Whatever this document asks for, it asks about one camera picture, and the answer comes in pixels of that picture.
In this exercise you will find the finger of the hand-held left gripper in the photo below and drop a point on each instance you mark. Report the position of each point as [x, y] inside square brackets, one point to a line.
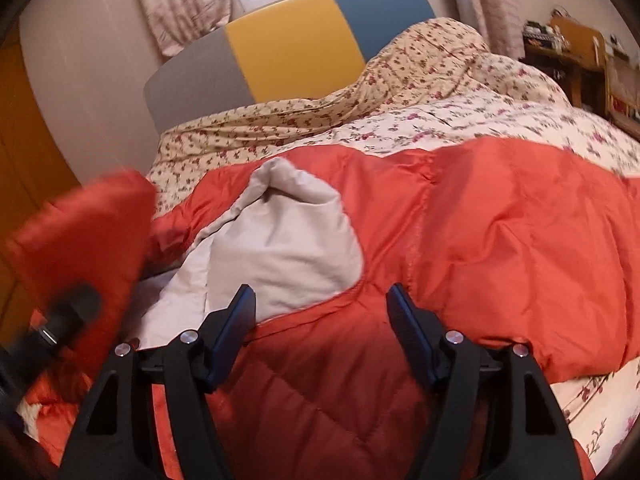
[70, 316]

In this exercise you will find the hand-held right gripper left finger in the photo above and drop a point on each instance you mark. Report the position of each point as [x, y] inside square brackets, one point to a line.
[234, 327]

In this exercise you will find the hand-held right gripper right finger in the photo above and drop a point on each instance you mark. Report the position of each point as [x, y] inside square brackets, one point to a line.
[406, 327]

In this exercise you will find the orange down jacket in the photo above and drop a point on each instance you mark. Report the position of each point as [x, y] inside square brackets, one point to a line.
[500, 240]

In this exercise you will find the wooden door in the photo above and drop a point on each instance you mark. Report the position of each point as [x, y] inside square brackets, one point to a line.
[25, 135]

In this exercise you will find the white floral bedspread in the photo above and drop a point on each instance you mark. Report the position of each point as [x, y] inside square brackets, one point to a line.
[500, 125]

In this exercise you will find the cream small-flowered quilt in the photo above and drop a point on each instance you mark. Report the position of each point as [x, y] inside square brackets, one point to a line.
[425, 60]

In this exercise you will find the grey yellow blue headboard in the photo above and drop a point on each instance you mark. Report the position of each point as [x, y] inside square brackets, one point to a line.
[290, 40]

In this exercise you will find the wooden desk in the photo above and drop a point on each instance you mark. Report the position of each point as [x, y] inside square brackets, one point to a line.
[555, 67]

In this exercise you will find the patterned tin box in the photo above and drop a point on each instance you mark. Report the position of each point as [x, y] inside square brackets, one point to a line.
[537, 32]

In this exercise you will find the pink patterned curtain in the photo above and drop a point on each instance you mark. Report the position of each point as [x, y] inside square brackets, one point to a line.
[490, 0]
[180, 5]

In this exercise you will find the brown wooden board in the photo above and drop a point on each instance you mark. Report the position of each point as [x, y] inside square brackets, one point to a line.
[575, 40]

